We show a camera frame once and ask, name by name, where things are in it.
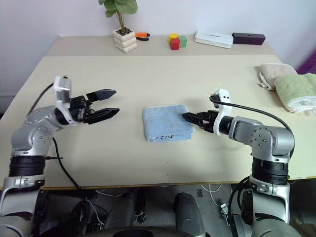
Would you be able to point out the metal clamp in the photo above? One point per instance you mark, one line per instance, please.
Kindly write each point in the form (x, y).
(224, 209)

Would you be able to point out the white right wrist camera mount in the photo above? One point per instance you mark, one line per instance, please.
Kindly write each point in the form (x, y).
(223, 103)

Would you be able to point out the red block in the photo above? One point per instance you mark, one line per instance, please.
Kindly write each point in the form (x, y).
(175, 44)

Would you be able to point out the green leafy plant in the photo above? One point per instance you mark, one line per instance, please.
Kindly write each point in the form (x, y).
(121, 7)

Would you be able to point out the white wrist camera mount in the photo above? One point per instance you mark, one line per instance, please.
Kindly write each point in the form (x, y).
(63, 96)
(223, 103)

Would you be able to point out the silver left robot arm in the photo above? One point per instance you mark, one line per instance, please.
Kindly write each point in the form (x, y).
(27, 138)

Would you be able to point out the yellow block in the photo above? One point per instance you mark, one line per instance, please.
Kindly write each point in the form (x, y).
(173, 36)

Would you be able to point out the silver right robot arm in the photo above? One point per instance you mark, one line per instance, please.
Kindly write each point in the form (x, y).
(266, 138)

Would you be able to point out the light blue towel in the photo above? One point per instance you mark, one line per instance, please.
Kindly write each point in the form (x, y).
(165, 122)

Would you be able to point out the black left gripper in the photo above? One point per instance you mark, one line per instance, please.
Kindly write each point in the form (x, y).
(80, 108)

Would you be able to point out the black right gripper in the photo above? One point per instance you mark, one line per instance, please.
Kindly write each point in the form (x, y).
(208, 121)

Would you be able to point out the green folded towel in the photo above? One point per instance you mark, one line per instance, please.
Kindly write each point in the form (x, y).
(296, 91)

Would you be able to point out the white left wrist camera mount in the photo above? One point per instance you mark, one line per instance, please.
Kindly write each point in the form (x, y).
(63, 96)

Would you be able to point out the dark purple fabric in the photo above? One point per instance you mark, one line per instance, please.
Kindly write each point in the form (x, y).
(308, 64)

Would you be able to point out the large dark rounded shape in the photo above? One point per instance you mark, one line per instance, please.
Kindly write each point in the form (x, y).
(190, 214)

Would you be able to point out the black rectangular box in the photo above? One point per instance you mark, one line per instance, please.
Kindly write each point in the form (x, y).
(248, 39)

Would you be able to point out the white bubble plant pot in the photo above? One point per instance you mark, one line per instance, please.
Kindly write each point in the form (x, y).
(124, 42)

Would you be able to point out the white flat box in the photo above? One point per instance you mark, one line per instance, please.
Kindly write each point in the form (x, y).
(213, 39)

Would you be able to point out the green block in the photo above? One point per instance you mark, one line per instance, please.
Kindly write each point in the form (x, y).
(183, 42)

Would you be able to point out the beige folded towel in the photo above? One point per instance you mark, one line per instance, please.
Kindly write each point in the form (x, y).
(275, 72)

